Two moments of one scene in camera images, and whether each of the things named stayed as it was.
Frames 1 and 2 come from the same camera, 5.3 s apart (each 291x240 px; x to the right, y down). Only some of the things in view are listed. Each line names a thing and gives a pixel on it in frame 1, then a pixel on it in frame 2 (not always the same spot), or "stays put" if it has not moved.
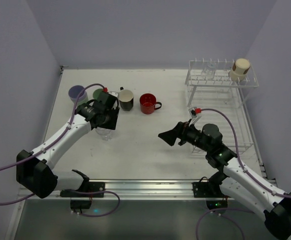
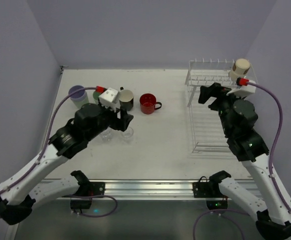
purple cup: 74,91 stays put
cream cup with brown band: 239,68 stays put
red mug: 148,104 stays put
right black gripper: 183,133 -> 215,92
